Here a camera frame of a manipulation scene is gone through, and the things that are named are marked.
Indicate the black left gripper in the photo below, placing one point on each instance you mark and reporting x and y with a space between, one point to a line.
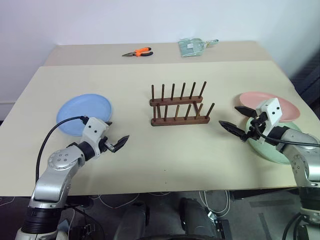
105 143

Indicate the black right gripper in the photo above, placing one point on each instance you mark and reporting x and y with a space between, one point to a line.
256 125

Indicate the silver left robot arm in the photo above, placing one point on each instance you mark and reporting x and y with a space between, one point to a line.
53 175

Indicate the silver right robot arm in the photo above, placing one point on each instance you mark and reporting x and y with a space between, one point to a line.
303 147

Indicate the wooden dish rack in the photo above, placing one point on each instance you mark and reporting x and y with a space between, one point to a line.
180 121

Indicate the blue plate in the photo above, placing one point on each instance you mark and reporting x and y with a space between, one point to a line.
82 111

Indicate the green plate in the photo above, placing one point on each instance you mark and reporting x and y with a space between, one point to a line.
270 151

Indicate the red plate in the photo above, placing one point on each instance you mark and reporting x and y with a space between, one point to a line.
290 110

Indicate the black mesh chair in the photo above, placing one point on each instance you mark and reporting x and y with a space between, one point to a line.
308 80

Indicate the green dustpan in plastic wrap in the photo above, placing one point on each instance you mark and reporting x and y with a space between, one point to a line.
191 47

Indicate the grey rounded shape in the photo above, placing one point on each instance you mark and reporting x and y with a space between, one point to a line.
131 222

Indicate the dark rounded shape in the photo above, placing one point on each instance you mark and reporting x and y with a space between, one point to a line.
196 220

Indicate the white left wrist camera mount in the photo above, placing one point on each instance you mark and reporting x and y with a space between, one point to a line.
93 128

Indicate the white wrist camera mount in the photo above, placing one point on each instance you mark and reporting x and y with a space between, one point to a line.
272 110
93 128

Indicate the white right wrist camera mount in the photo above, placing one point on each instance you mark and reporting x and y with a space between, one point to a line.
272 110

